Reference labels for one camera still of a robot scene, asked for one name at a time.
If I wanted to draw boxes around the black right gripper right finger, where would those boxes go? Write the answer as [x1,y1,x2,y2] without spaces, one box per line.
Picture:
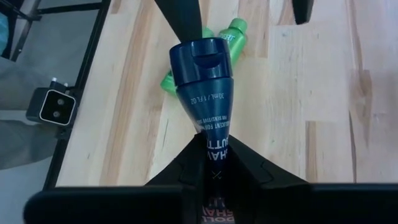
[226,134,313,224]

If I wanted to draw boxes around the dark blue shave butter tube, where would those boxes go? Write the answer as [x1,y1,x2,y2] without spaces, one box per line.
[169,37,236,224]

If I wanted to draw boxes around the black metal stand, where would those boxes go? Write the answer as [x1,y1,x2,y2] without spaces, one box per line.
[0,0,43,62]

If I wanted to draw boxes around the green Pert shampoo bottle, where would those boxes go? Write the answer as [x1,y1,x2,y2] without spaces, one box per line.
[160,26,216,97]
[217,17,249,63]

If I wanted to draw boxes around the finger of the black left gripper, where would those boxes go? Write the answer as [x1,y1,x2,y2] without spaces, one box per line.
[154,0,203,43]
[291,0,315,26]

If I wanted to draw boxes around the black table-level camera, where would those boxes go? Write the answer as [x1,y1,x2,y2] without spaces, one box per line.
[25,77,78,127]

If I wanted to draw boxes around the black aluminium rig frame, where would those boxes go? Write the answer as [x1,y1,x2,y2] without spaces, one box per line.
[37,0,112,191]

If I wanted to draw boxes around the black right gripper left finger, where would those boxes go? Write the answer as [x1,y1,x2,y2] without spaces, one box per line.
[146,132,208,224]

